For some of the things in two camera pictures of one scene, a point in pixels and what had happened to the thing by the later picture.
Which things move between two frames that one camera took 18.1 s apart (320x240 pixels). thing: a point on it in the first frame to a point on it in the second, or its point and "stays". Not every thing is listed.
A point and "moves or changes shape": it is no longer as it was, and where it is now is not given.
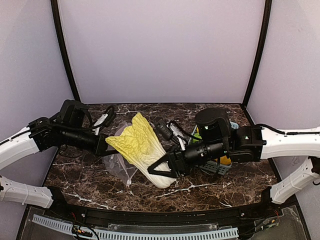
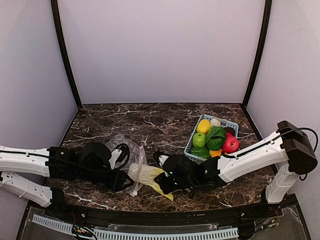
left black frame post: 57,24 stays
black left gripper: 100,145 to 120,180
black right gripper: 175,162 to 165,181
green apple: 197,135 stays
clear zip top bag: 122,168 moves or changes shape
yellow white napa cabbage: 137,145 to 146,174
